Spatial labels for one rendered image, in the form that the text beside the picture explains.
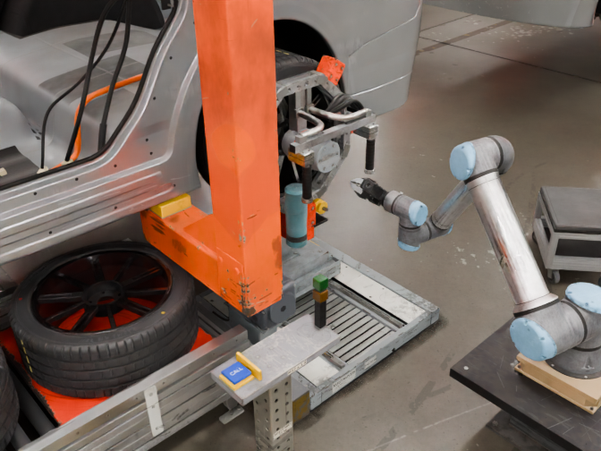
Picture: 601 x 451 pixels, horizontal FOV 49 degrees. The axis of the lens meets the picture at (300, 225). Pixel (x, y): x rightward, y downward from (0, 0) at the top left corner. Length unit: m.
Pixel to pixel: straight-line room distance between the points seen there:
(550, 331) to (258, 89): 1.15
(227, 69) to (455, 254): 2.04
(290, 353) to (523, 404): 0.79
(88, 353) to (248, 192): 0.76
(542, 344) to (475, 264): 1.38
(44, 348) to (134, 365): 0.30
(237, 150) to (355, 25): 1.16
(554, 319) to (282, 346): 0.88
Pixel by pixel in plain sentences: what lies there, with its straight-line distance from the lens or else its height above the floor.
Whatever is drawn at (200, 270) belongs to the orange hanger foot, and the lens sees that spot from 2.42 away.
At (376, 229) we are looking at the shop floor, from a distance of 3.71.
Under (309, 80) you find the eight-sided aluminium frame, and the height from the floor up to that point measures 1.11.
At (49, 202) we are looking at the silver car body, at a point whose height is 0.91.
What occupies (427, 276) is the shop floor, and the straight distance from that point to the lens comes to 3.37.
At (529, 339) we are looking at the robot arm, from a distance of 2.22.
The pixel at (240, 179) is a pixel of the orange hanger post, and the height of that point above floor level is 1.05.
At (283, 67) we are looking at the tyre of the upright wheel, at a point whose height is 1.16.
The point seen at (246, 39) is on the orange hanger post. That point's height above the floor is 1.46.
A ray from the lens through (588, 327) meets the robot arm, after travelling 2.31.
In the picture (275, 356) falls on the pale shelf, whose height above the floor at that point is 0.45.
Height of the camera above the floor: 1.97
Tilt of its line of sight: 32 degrees down
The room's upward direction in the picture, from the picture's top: 1 degrees counter-clockwise
